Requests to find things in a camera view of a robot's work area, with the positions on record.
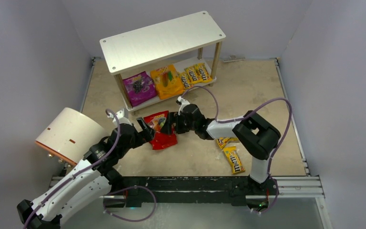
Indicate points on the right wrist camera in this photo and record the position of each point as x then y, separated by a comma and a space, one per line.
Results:
182, 104

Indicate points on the purple grape gummy bag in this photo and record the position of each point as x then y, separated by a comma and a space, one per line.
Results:
140, 88

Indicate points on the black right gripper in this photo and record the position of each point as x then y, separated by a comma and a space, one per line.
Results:
175, 121

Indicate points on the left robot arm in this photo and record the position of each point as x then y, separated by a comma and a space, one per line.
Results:
93, 152

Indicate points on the white two-tier shelf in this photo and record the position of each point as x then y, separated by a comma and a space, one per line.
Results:
147, 45

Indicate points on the white cylinder container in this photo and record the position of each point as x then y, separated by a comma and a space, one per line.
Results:
70, 135

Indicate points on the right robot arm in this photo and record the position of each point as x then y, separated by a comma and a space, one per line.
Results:
259, 137

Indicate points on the orange mango gummy bag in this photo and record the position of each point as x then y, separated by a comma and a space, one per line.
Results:
167, 82

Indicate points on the yellow m&m's bag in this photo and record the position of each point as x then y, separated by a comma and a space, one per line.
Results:
224, 141
193, 74
202, 70
185, 80
233, 160

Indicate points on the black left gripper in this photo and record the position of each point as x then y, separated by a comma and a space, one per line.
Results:
140, 130

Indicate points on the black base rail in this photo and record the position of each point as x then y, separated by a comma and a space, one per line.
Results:
237, 191

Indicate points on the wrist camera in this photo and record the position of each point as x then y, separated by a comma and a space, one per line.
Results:
182, 104
121, 115

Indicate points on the red assorted gummy bag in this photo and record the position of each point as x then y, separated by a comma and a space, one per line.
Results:
161, 141

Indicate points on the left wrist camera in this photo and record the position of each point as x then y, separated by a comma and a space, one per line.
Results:
121, 115

